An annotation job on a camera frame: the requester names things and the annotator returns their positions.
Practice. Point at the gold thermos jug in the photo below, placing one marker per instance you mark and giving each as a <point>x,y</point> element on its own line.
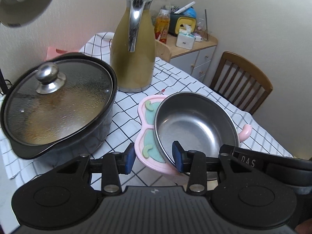
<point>121,65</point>

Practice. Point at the white tube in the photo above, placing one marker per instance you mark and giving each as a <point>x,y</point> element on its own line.
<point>185,6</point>

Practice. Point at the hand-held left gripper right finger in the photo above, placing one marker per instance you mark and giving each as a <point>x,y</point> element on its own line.
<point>178,158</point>

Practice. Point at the small white charger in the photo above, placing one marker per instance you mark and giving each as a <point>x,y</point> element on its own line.
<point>198,39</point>

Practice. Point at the pink plastic object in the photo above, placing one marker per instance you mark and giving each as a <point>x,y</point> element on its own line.
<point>52,52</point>

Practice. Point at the glass pot lid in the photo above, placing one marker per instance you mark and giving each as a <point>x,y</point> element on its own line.
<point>73,102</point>

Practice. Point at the black cooking pot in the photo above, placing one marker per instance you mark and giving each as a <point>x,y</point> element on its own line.
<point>80,146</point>

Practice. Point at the white checked tablecloth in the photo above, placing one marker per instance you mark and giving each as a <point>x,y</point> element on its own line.
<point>126,107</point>

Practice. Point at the small blue globe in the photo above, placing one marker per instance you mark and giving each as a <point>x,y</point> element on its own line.
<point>191,12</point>

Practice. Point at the orange drink bottle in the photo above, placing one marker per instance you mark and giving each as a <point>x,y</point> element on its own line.
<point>162,26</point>

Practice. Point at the brown wooden slatted chair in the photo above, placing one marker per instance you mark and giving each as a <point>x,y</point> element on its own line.
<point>258,78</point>

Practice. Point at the grey lamp shade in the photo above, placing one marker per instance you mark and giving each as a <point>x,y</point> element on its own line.
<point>29,7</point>

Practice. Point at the stainless steel bowl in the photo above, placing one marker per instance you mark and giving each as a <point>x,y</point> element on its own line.
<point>195,126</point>

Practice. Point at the small light wooden chair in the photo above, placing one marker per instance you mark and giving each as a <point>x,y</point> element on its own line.
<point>163,51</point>

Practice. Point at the grey cabinet with wooden top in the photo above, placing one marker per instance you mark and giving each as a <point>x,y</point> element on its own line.
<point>202,58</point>

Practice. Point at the black and yellow container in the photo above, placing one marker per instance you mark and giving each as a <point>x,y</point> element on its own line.
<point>175,24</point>

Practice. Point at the thin metal rod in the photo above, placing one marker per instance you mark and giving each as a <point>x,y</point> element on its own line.
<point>206,26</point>

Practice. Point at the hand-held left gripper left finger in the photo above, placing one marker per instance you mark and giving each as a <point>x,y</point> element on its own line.
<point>130,160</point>

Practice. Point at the white tissue box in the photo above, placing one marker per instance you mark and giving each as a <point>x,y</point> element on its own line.
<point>185,41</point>

